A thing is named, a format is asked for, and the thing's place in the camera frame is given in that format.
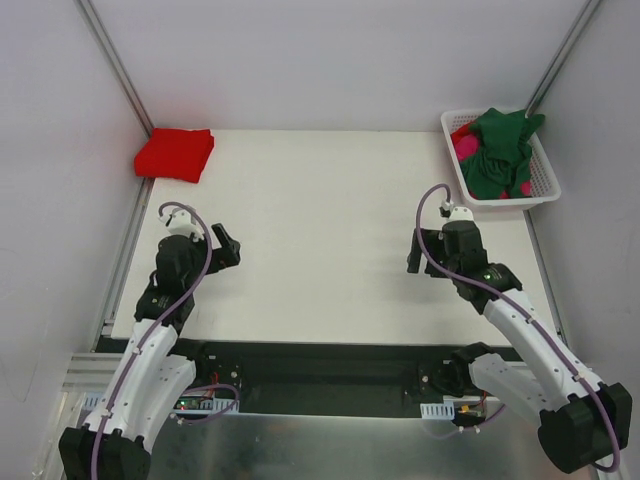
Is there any red t-shirt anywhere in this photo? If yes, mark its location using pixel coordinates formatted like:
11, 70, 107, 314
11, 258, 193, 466
134, 128, 215, 184

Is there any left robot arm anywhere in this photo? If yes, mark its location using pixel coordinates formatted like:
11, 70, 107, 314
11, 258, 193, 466
58, 224, 241, 479

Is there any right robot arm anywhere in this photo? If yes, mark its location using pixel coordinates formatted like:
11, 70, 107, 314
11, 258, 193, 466
407, 220, 633, 473

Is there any pink garment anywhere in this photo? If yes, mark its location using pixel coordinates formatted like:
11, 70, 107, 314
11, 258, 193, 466
451, 123, 483, 163

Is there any green t-shirt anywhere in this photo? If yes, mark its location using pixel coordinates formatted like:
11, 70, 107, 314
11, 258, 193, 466
458, 108, 545, 200

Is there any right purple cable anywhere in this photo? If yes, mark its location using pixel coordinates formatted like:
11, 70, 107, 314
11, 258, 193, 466
415, 183, 624, 474

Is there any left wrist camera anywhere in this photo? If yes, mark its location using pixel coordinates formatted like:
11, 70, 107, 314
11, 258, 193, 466
159, 207, 205, 243

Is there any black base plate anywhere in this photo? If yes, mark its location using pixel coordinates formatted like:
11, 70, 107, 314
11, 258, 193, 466
169, 339, 519, 416

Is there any left white cable duct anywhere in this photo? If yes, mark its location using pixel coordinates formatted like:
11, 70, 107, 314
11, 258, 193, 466
82, 392, 241, 417

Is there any white cable duct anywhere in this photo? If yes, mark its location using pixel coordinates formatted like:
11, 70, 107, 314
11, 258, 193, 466
420, 401, 456, 421
82, 392, 241, 417

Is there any right white cable duct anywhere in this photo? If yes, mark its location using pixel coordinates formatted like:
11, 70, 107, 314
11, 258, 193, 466
420, 401, 456, 421

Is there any right aluminium frame post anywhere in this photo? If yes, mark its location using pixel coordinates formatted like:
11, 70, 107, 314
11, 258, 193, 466
525, 0, 606, 116

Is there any aluminium frame post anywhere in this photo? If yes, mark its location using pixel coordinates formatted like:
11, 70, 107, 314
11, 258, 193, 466
525, 0, 606, 116
74, 0, 169, 146

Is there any left aluminium frame post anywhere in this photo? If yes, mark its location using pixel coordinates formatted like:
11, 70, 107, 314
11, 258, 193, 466
74, 0, 169, 146

